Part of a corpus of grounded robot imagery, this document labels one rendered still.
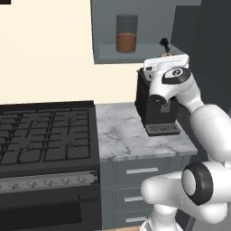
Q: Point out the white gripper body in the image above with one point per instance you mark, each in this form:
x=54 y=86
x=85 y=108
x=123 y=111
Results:
x=164 y=64

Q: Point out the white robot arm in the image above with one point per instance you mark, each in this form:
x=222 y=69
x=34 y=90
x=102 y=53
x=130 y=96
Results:
x=207 y=126

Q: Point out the glass jar brown contents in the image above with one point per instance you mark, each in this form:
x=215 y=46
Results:
x=127 y=40

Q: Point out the dark grey cabinet door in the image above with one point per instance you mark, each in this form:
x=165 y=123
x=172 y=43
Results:
x=210 y=45

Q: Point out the small black object tan base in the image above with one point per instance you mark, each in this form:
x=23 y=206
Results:
x=164 y=44

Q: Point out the black coffee machine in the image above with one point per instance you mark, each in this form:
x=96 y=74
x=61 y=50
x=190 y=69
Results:
x=150 y=114

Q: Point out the grey drawer front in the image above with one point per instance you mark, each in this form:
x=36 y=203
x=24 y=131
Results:
x=120 y=221
x=120 y=174
x=120 y=200

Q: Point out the silver range knob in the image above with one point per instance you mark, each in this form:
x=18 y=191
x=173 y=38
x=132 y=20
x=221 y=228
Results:
x=31 y=183
x=65 y=180
x=13 y=185
x=48 y=182
x=81 y=179

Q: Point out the black range with hob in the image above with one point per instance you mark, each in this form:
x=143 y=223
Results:
x=45 y=144

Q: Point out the grey open wall cabinet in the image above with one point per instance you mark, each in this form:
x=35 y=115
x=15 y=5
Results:
x=150 y=24

